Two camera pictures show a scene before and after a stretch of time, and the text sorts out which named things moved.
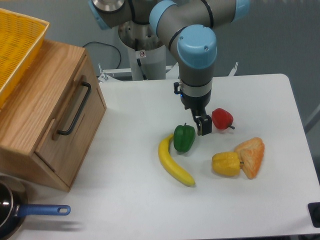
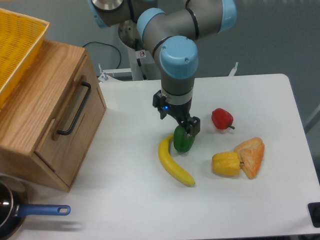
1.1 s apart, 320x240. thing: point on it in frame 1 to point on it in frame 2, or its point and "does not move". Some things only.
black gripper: [196, 98] to [192, 126]
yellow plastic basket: [20, 38] does not move
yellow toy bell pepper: [226, 164] does not move
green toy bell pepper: [184, 136] does not move
